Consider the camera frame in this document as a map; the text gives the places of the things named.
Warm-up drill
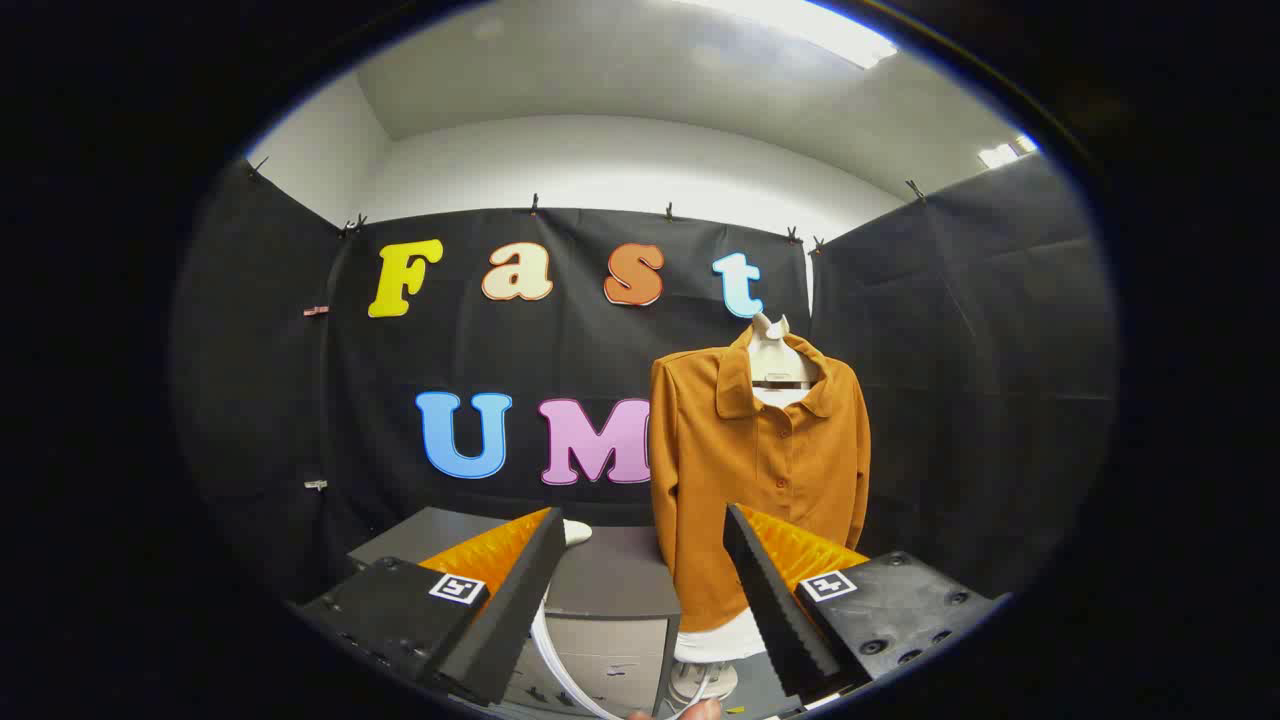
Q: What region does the white mannequin torso stand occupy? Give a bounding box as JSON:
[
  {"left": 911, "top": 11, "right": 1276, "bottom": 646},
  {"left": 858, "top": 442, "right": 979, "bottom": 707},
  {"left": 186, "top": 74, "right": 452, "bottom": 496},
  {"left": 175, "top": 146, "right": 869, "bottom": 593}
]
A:
[{"left": 672, "top": 312, "right": 823, "bottom": 706}]

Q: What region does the black backdrop cloth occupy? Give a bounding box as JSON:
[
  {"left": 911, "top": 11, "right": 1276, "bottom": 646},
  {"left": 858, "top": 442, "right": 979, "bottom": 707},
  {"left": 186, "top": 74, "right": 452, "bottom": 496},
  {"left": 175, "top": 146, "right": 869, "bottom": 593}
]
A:
[{"left": 170, "top": 150, "right": 1119, "bottom": 603}]

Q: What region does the orange button-up shirt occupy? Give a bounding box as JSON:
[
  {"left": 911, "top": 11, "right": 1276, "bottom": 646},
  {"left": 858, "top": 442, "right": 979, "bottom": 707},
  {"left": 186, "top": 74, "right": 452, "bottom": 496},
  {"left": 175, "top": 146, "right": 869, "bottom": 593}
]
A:
[{"left": 649, "top": 326, "right": 872, "bottom": 633}]

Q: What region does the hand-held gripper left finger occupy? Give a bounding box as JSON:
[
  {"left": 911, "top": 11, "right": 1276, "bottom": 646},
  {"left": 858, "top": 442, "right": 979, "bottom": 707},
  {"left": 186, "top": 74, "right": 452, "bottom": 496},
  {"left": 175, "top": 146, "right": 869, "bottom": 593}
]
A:
[{"left": 290, "top": 507, "right": 567, "bottom": 707}]

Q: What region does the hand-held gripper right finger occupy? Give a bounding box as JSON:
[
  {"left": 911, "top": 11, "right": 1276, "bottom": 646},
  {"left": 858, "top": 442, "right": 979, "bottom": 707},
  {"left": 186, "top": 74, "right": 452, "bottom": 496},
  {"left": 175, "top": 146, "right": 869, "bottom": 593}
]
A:
[{"left": 723, "top": 503, "right": 1001, "bottom": 703}]

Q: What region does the grey cabinet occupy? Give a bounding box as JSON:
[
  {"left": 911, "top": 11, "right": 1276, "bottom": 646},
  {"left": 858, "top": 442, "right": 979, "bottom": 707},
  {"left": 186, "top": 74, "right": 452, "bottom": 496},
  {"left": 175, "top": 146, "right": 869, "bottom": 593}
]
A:
[{"left": 348, "top": 506, "right": 683, "bottom": 717}]

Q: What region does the white garment steamer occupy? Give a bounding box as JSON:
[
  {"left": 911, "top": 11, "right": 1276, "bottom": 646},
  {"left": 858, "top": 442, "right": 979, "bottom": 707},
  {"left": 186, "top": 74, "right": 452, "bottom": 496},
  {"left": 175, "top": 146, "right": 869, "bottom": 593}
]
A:
[{"left": 530, "top": 520, "right": 641, "bottom": 720}]

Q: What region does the long ceiling light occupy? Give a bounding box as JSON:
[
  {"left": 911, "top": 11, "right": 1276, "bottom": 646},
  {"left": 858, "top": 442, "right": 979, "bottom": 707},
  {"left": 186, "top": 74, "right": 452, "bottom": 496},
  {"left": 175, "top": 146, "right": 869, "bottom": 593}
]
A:
[{"left": 680, "top": 0, "right": 899, "bottom": 69}]

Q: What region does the small ceiling light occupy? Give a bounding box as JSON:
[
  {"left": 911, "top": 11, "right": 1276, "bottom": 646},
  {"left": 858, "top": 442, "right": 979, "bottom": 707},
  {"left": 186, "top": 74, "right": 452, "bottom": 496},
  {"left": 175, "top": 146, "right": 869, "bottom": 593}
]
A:
[{"left": 978, "top": 135, "right": 1041, "bottom": 169}]

